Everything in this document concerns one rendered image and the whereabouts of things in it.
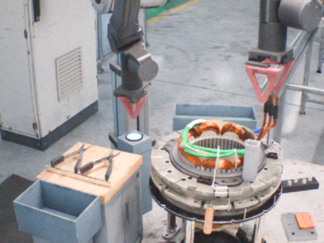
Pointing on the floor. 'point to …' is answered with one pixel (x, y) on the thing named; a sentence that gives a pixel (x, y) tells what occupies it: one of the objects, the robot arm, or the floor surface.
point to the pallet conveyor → (305, 45)
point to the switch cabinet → (46, 69)
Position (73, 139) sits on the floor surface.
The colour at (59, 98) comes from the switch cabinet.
